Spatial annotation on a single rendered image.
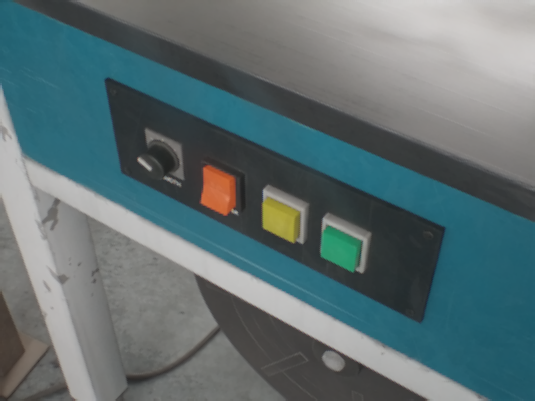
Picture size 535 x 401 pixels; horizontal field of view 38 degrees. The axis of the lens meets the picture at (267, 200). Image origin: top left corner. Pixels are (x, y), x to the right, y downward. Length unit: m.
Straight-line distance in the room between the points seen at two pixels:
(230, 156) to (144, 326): 0.76
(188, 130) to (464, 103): 0.18
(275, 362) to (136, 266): 0.38
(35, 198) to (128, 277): 0.57
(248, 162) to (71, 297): 0.41
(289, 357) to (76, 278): 0.30
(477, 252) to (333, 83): 0.12
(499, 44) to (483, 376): 0.21
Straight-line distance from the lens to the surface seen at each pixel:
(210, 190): 0.52
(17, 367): 1.23
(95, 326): 0.93
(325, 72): 0.45
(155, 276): 1.30
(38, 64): 0.61
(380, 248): 0.48
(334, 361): 0.87
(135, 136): 0.56
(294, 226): 0.49
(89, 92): 0.58
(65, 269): 0.83
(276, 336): 0.98
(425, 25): 0.50
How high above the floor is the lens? 1.01
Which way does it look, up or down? 46 degrees down
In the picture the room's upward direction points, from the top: straight up
